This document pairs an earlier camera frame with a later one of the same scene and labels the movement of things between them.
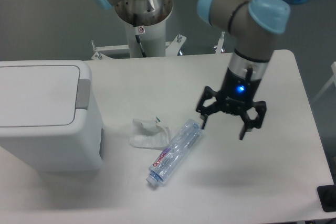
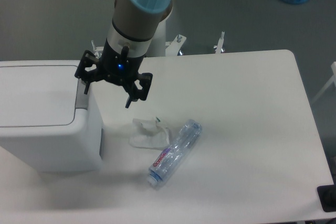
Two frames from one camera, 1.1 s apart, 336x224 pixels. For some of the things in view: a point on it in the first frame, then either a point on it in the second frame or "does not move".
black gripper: x=237 y=93 to x=121 y=70
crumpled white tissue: x=147 y=134 does not move
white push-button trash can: x=49 y=117 does not move
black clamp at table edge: x=327 y=195 does not move
